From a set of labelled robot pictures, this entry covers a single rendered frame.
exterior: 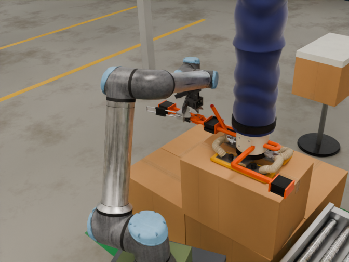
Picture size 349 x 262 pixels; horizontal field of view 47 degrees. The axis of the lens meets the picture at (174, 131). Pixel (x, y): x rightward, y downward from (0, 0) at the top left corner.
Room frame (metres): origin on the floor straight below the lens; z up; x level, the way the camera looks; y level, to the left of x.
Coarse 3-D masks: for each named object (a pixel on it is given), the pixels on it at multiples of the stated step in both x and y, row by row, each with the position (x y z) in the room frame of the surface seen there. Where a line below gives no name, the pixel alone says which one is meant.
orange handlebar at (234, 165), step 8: (192, 120) 1.98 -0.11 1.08; (200, 120) 1.96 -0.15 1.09; (232, 128) 1.85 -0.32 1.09; (264, 144) 1.68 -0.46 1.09; (272, 144) 1.69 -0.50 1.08; (248, 152) 1.62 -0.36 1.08; (240, 160) 1.57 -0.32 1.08; (240, 168) 1.49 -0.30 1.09; (256, 176) 1.43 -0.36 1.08; (264, 176) 1.42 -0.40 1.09
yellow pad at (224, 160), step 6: (216, 156) 1.76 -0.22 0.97; (228, 156) 1.73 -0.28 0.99; (234, 156) 1.75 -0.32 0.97; (216, 162) 1.73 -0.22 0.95; (222, 162) 1.71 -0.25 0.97; (228, 162) 1.70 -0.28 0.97; (252, 162) 1.70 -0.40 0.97; (252, 168) 1.63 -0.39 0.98; (258, 168) 1.63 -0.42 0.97; (246, 174) 1.61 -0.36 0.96; (264, 174) 1.58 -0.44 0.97; (270, 174) 1.59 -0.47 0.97; (258, 180) 1.56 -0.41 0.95
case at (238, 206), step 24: (192, 168) 1.74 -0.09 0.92; (216, 168) 1.69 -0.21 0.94; (288, 168) 1.66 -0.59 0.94; (312, 168) 1.70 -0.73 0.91; (192, 192) 1.74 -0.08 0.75; (216, 192) 1.63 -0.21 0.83; (240, 192) 1.54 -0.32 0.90; (264, 192) 1.48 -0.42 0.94; (192, 216) 1.74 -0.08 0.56; (216, 216) 1.63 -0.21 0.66; (240, 216) 1.53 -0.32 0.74; (264, 216) 1.45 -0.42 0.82; (288, 216) 1.51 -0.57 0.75; (240, 240) 1.53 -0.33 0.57; (264, 240) 1.44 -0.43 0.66
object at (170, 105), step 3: (162, 102) 2.18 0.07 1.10; (165, 102) 2.17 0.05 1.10; (168, 102) 2.17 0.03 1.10; (171, 102) 2.17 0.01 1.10; (159, 105) 2.15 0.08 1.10; (162, 105) 2.14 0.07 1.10; (165, 105) 2.14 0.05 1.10; (168, 105) 2.14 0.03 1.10; (171, 105) 2.14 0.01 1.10; (174, 105) 2.15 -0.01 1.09; (165, 108) 2.12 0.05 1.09; (168, 108) 2.10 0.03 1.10; (171, 108) 2.12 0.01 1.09; (168, 114) 2.10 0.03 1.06
